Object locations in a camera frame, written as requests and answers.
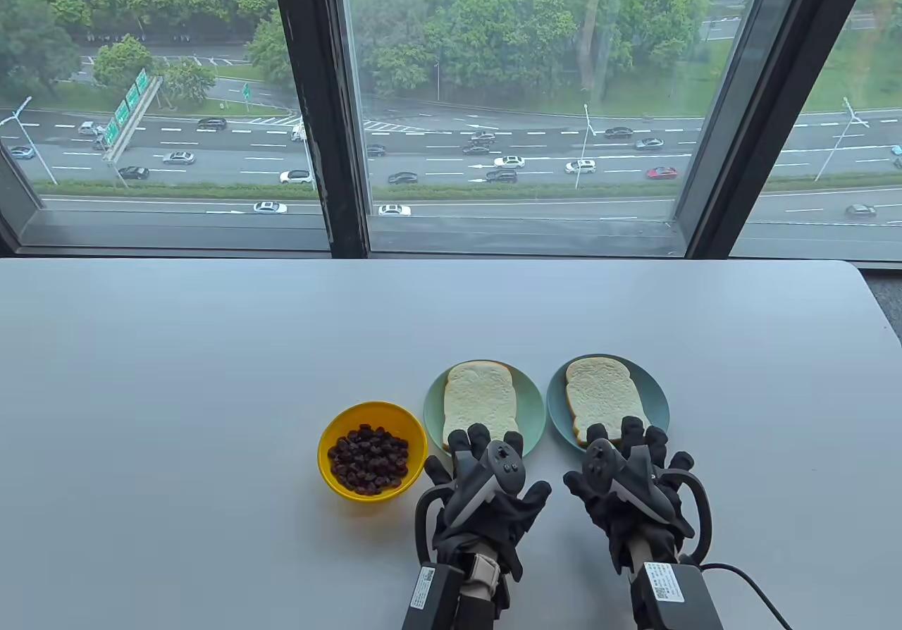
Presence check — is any person's left hand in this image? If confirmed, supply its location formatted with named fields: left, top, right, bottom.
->
left=423, top=424, right=552, bottom=581

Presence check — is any person's right hand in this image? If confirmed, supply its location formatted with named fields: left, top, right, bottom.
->
left=564, top=419, right=696, bottom=576

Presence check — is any white toast slice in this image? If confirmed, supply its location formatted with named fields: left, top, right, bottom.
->
left=442, top=361, right=520, bottom=453
left=565, top=357, right=650, bottom=446

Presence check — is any pile of dark cranberries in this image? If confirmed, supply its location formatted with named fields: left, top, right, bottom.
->
left=327, top=424, right=410, bottom=496

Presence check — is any yellow bowl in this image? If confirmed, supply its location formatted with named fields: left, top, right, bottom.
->
left=317, top=401, right=428, bottom=502

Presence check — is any grey tracking controller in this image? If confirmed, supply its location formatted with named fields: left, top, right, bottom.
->
left=582, top=438, right=712, bottom=564
left=414, top=440, right=528, bottom=564

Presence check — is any green plate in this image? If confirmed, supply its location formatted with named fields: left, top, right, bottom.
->
left=424, top=362, right=546, bottom=460

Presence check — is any black wrist sensor box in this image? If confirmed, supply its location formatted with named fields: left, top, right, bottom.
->
left=402, top=565, right=466, bottom=630
left=631, top=562, right=725, bottom=630

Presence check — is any blue plate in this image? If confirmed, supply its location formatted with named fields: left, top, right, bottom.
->
left=546, top=355, right=669, bottom=453

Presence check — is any green road sign gantry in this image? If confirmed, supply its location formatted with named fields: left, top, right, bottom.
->
left=102, top=68, right=164, bottom=166

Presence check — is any beige strap wristwatch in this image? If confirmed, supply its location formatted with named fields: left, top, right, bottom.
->
left=471, top=552, right=502, bottom=600

